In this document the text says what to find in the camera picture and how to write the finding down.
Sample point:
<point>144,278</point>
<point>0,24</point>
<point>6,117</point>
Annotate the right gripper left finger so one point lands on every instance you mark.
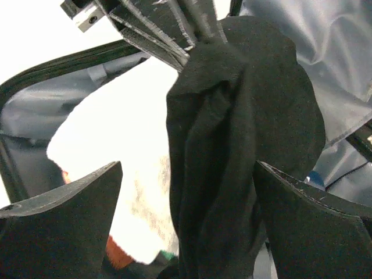
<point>61,233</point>

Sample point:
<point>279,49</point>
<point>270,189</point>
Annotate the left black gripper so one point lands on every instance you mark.
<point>153,27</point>

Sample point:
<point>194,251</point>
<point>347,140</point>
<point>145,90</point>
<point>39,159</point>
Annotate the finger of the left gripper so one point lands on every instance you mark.
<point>197,21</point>

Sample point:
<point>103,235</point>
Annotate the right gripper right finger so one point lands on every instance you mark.
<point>312,234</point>

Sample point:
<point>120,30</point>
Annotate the rust brown cloth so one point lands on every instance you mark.
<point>116,256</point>

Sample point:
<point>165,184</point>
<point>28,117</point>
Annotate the black garment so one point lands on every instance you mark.
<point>234,103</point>

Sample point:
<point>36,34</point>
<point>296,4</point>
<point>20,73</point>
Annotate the white towel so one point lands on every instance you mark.
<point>125,121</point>

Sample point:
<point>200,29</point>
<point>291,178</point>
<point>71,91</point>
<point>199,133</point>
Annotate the yellow Pikachu hard-shell suitcase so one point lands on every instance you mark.
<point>333,45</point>

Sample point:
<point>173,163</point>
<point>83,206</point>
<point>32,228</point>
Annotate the green folded cloth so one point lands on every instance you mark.
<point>169,256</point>

